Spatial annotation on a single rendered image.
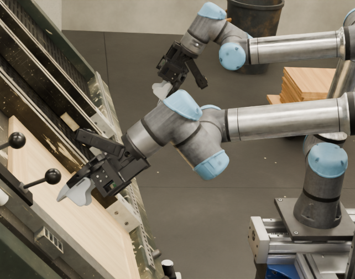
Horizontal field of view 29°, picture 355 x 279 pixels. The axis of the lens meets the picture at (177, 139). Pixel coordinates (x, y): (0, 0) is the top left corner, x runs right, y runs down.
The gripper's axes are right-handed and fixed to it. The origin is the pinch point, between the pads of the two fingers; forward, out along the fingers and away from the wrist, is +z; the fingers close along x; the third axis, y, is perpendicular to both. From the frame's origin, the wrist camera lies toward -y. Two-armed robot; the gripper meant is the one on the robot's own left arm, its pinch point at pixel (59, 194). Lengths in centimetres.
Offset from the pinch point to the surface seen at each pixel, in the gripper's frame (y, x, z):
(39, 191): -10.2, 27.4, 13.8
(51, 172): -5.8, 2.9, -0.2
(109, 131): -37, 131, 13
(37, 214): -2.0, 10.5, 11.0
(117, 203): -2, 72, 11
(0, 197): -8.3, 1.1, 12.2
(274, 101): -40, 404, -45
